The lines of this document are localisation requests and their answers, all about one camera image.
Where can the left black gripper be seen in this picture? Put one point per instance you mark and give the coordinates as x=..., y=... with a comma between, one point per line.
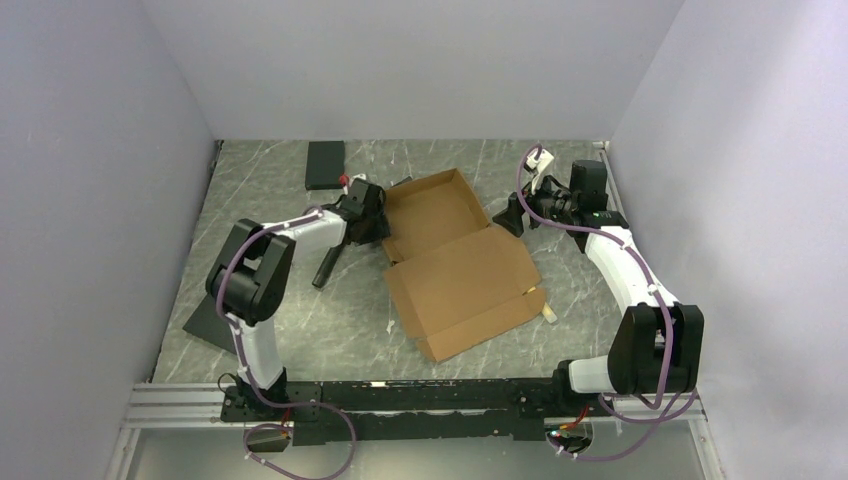
x=378, y=202

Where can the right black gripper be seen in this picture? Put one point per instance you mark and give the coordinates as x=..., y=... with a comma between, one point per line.
x=511, y=217

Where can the brown cardboard box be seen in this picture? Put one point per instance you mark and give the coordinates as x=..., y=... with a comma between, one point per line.
x=455, y=279

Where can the yellow marker pen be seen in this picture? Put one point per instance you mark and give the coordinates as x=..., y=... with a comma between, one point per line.
x=548, y=314

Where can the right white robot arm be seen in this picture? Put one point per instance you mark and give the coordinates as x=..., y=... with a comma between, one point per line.
x=656, y=349

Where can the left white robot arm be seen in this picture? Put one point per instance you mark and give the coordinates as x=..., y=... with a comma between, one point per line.
x=248, y=279

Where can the black rectangular box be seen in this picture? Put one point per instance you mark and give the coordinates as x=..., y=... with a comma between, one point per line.
x=325, y=165

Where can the black flat block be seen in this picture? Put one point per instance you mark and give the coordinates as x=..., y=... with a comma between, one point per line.
x=205, y=324

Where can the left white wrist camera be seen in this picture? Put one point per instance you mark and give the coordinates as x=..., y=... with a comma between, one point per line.
x=346, y=180

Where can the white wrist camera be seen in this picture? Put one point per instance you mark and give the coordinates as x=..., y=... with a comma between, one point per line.
x=538, y=162
x=346, y=180

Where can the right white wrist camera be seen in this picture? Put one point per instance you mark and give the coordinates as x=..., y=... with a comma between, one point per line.
x=538, y=162

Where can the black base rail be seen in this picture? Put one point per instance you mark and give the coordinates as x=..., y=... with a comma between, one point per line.
x=522, y=409

